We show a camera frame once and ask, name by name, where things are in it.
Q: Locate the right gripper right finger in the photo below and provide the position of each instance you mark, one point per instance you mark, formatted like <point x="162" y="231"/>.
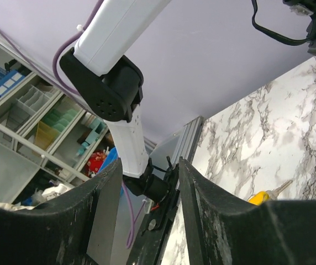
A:
<point x="224" y="229"/>

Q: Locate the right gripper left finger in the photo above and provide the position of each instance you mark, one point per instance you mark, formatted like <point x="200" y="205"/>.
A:
<point x="76" y="227"/>

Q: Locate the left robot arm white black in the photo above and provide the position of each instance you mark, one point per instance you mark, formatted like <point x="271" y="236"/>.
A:
<point x="111" y="84"/>

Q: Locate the key with yellow tag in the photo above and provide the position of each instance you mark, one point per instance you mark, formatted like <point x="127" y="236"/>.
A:
<point x="264" y="196"/>

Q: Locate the background storage shelf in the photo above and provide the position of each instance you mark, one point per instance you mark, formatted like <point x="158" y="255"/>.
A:
<point x="48" y="143"/>

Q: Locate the black mounting base plate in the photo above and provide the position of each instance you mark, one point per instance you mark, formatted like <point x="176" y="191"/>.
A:
<point x="158" y="215"/>

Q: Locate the left aluminium rail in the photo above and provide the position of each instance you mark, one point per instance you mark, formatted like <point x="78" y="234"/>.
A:
<point x="182" y="143"/>

